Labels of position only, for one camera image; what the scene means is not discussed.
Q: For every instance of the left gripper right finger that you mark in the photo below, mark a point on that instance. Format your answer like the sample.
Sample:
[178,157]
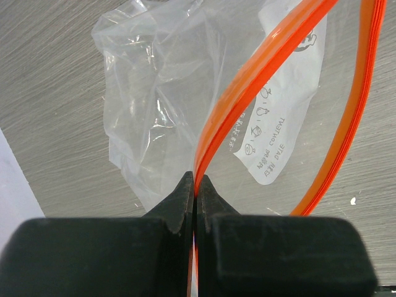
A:
[271,255]

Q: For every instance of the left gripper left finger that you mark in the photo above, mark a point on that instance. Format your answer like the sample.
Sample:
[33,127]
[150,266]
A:
[149,255]

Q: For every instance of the clear zip bag orange zipper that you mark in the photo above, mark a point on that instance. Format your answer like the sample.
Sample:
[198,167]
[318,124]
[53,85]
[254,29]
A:
[262,97]

